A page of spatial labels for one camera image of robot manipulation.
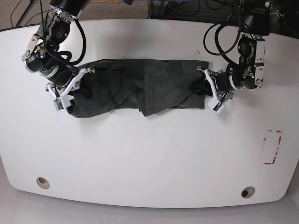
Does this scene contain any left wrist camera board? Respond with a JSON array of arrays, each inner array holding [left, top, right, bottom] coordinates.
[[213, 104, 224, 114]]

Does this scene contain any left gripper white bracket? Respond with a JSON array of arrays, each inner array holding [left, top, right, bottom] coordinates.
[[197, 66, 233, 110]]

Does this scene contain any right table grommet hole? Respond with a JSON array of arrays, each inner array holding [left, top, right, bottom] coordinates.
[[241, 186, 255, 199]]

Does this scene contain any dark grey t-shirt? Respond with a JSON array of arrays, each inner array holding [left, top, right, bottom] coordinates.
[[67, 59, 209, 118]]

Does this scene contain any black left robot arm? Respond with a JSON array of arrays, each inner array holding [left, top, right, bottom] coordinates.
[[198, 0, 271, 113]]

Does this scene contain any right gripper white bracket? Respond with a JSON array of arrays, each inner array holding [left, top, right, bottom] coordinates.
[[46, 67, 95, 109]]

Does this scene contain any red tape marking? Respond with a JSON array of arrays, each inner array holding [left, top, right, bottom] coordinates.
[[261, 130, 282, 165]]

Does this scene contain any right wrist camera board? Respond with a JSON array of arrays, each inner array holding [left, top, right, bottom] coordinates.
[[53, 99, 63, 111]]

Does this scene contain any left table grommet hole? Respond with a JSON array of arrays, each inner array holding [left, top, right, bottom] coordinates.
[[36, 177, 50, 189]]

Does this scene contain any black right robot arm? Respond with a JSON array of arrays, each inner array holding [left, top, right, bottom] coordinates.
[[22, 0, 95, 110]]

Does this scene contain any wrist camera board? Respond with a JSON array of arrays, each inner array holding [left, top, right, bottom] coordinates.
[[213, 104, 224, 114], [53, 99, 63, 111]]

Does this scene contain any table grommet hole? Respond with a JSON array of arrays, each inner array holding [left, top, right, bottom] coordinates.
[[36, 177, 50, 189], [241, 186, 255, 199]]

